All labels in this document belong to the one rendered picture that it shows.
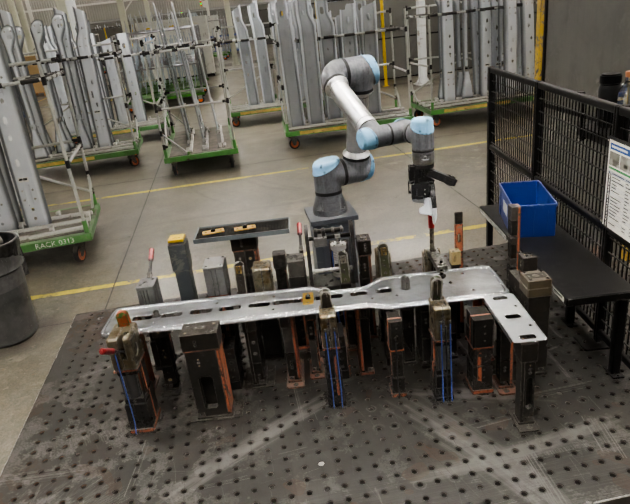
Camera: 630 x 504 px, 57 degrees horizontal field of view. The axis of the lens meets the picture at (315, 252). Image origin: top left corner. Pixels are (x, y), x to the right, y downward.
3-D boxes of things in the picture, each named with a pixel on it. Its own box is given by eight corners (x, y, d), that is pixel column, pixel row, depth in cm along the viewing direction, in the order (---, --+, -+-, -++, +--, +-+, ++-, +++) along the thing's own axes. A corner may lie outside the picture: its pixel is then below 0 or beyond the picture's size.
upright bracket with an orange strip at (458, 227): (456, 333, 226) (454, 213, 207) (455, 331, 228) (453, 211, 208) (463, 332, 226) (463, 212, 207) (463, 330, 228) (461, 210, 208)
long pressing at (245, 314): (95, 343, 191) (94, 339, 191) (114, 310, 212) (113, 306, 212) (512, 296, 190) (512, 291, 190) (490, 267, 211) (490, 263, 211)
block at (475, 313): (469, 397, 190) (469, 323, 180) (460, 377, 201) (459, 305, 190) (498, 393, 190) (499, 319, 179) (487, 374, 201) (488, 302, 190)
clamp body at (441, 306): (431, 406, 189) (428, 312, 175) (424, 384, 199) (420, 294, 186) (459, 403, 189) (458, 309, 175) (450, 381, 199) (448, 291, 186)
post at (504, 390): (499, 396, 189) (501, 318, 178) (489, 376, 199) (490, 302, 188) (519, 393, 189) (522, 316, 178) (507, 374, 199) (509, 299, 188)
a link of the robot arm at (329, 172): (310, 189, 253) (306, 158, 247) (338, 182, 257) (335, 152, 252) (321, 195, 242) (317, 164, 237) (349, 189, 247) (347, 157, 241)
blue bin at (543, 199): (511, 238, 223) (512, 206, 218) (498, 211, 251) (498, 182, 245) (556, 236, 220) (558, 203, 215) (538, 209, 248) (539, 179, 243)
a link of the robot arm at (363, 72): (333, 178, 257) (334, 54, 225) (363, 171, 262) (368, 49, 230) (345, 191, 248) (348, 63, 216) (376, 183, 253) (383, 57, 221)
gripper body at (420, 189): (408, 195, 207) (406, 162, 202) (432, 192, 207) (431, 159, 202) (412, 201, 200) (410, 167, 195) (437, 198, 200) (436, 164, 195)
